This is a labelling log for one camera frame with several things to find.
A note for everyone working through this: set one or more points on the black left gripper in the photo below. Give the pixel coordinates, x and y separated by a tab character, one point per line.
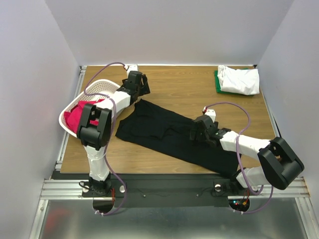
145	88

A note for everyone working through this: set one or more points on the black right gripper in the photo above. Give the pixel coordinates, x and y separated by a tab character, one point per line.
197	130

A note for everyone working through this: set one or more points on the black t shirt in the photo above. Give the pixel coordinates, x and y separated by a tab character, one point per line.
167	132

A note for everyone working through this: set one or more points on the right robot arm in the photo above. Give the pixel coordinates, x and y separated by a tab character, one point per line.
279	163

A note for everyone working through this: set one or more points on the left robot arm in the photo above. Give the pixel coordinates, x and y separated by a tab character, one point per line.
96	124

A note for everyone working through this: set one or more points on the white folded t shirt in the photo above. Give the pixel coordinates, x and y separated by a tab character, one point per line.
238	81

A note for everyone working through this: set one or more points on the green folded t shirt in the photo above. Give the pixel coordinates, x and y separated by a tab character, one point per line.
218	87

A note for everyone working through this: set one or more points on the white perforated plastic basket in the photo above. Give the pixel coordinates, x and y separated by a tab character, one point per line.
102	86

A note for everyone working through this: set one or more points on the pink t shirt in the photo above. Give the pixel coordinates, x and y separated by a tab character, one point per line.
72	118

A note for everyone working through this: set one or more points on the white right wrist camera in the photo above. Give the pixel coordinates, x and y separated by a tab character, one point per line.
210	113

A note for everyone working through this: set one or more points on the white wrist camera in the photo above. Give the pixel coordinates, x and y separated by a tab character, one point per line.
210	113
132	67

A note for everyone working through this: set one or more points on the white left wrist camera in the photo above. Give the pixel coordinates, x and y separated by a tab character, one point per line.
132	67

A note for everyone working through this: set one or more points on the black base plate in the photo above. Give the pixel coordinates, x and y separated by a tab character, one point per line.
162	190

